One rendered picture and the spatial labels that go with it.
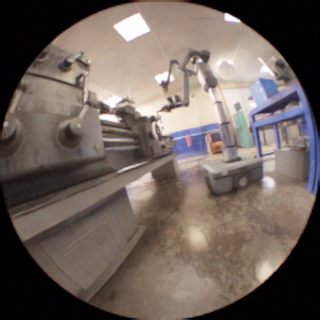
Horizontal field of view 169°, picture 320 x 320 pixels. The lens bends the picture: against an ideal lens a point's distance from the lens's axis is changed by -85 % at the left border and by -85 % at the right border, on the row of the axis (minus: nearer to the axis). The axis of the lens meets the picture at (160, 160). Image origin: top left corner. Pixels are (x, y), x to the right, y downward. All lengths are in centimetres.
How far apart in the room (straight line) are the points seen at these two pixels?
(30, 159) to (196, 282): 68
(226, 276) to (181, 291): 19
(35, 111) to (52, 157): 15
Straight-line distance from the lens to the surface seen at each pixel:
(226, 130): 128
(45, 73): 67
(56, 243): 48
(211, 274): 56
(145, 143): 90
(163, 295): 55
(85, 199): 39
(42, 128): 38
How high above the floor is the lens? 52
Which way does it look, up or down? 4 degrees down
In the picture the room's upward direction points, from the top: 13 degrees counter-clockwise
